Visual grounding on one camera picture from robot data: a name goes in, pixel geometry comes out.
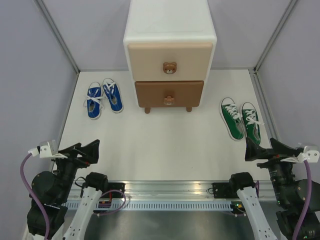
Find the cabinet foot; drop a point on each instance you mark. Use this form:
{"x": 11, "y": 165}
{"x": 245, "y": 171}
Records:
{"x": 188, "y": 109}
{"x": 147, "y": 110}

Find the white cabinet frame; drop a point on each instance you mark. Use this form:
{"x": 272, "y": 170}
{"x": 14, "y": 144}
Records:
{"x": 169, "y": 21}

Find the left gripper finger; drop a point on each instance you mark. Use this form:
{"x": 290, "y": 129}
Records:
{"x": 72, "y": 151}
{"x": 89, "y": 153}

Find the right cabinet foot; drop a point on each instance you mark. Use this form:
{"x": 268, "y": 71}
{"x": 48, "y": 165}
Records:
{"x": 188, "y": 109}

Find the green sneaker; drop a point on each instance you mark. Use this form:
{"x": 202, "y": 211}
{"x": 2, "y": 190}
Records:
{"x": 232, "y": 119}
{"x": 251, "y": 122}

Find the left blue sneaker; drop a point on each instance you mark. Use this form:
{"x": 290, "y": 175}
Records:
{"x": 93, "y": 100}

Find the bear knob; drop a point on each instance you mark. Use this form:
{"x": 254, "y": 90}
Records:
{"x": 169, "y": 100}
{"x": 169, "y": 67}

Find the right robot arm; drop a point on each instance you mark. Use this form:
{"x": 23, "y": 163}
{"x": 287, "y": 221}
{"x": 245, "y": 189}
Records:
{"x": 295, "y": 191}

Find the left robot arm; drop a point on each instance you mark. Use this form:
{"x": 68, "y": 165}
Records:
{"x": 49, "y": 191}

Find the brown drawer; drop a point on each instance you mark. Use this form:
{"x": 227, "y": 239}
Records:
{"x": 151, "y": 94}

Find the blue sneaker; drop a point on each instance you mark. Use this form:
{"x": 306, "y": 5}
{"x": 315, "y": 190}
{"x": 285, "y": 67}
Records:
{"x": 93, "y": 100}
{"x": 113, "y": 95}

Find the aluminium mounting rail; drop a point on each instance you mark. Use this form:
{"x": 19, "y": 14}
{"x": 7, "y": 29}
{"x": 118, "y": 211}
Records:
{"x": 176, "y": 190}

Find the aluminium frame post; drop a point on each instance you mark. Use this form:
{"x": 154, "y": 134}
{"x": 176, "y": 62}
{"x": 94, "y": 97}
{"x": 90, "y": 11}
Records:
{"x": 56, "y": 33}
{"x": 276, "y": 33}

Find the beige upper drawer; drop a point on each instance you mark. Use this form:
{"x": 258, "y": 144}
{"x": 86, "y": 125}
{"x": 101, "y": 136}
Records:
{"x": 192, "y": 59}

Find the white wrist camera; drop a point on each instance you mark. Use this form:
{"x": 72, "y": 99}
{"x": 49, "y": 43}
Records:
{"x": 309, "y": 153}
{"x": 47, "y": 150}

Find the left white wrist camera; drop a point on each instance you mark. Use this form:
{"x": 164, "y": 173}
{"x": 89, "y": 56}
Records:
{"x": 47, "y": 150}

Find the left cabinet foot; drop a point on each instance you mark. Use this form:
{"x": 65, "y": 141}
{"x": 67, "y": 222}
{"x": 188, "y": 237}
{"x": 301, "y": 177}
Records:
{"x": 147, "y": 110}

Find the white slotted cable duct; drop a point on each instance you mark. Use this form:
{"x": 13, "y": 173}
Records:
{"x": 139, "y": 205}

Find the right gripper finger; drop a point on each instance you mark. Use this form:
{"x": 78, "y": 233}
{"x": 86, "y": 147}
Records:
{"x": 281, "y": 149}
{"x": 254, "y": 151}

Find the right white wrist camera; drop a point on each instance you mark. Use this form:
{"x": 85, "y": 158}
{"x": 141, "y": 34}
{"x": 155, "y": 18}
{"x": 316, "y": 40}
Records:
{"x": 309, "y": 153}

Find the right blue sneaker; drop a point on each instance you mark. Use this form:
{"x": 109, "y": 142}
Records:
{"x": 113, "y": 95}

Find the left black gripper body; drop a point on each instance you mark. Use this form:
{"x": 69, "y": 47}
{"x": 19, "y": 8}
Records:
{"x": 67, "y": 167}

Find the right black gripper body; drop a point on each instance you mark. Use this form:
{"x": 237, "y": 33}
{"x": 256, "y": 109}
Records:
{"x": 281, "y": 172}

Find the left aluminium frame post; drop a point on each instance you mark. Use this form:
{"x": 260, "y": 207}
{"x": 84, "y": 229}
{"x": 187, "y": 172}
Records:
{"x": 56, "y": 33}

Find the right aluminium frame post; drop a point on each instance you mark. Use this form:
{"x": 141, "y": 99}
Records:
{"x": 276, "y": 33}

